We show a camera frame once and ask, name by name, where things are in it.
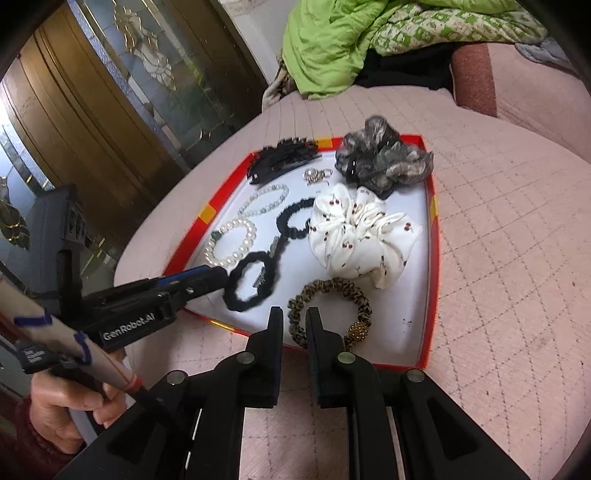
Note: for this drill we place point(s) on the white cherry print scrunchie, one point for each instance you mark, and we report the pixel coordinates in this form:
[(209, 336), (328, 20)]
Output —
[(351, 230)]

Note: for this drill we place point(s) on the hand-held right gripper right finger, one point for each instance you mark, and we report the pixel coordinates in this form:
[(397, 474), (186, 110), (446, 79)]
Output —
[(316, 350)]

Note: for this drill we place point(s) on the brown patterned blanket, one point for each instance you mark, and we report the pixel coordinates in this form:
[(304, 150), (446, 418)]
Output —
[(277, 90)]

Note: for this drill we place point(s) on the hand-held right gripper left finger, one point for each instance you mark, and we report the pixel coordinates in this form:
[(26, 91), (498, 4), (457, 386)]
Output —
[(272, 341)]

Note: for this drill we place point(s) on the grey quilted pillow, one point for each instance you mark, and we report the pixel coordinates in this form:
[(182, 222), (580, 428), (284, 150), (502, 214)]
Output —
[(540, 50)]

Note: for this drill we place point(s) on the wooden door with glass panel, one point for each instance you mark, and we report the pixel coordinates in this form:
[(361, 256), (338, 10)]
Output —
[(92, 115)]

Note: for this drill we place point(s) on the black cloth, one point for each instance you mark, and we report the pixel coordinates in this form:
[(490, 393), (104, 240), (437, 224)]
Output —
[(406, 69)]

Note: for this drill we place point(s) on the rhinestone hair clip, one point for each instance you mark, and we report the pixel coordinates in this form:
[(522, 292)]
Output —
[(314, 175)]

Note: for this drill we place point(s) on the pink bolster pillow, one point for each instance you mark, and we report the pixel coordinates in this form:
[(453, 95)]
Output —
[(531, 92)]

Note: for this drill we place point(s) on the red tray with white inside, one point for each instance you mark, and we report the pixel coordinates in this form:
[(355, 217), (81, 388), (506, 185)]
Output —
[(406, 295)]

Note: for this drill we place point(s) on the grey organza scrunchie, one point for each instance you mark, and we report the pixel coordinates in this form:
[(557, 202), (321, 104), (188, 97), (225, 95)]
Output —
[(383, 161)]

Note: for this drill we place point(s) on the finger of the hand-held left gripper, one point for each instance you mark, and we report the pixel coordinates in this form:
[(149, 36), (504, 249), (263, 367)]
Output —
[(203, 284), (178, 278)]

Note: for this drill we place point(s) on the green quilt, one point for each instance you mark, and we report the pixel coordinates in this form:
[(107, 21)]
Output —
[(323, 46)]

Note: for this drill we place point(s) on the person's left hand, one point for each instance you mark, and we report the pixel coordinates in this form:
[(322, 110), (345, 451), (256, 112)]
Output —
[(55, 406)]

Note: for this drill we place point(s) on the black claw hair clip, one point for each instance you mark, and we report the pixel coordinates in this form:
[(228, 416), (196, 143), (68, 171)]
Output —
[(277, 161)]

